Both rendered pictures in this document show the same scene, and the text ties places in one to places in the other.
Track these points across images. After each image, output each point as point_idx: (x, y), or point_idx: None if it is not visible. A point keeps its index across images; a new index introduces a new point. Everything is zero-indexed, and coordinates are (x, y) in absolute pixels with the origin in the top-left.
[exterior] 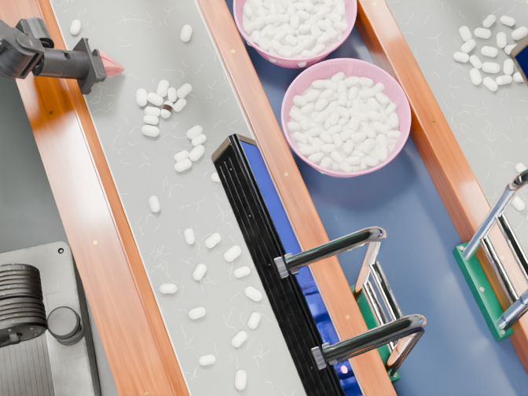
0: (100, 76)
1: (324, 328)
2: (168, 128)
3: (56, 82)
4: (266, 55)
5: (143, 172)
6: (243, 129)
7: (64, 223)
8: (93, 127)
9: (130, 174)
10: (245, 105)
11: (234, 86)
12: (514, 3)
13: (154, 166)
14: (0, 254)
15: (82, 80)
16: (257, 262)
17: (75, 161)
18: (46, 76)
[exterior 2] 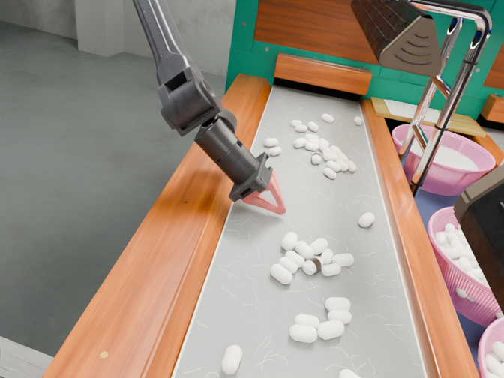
0: (261, 181)
1: None
2: (304, 286)
3: (211, 186)
4: (463, 275)
5: (243, 313)
6: (409, 340)
7: (91, 304)
8: (217, 241)
9: (224, 305)
10: (424, 310)
11: (412, 283)
12: None
13: (261, 315)
14: (30, 349)
15: (238, 185)
16: None
17: (169, 250)
18: (205, 148)
